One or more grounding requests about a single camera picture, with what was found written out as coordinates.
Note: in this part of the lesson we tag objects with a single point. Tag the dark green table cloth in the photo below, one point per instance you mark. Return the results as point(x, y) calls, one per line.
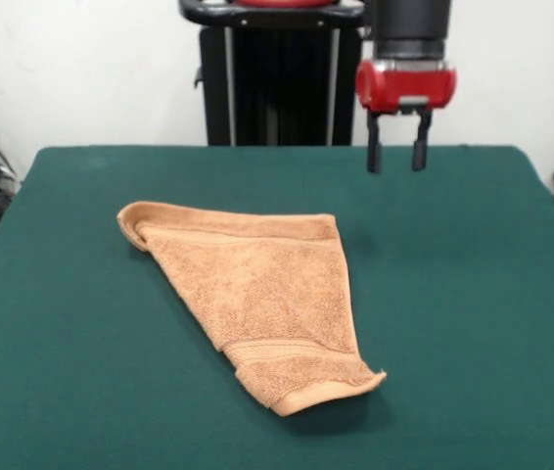
point(86, 343)

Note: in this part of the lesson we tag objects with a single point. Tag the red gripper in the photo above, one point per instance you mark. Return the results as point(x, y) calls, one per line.
point(409, 88)

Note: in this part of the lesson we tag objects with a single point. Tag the tan terry towel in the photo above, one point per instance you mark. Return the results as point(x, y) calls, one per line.
point(257, 294)

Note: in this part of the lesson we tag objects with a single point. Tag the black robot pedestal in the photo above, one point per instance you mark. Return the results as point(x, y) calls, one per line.
point(282, 88)

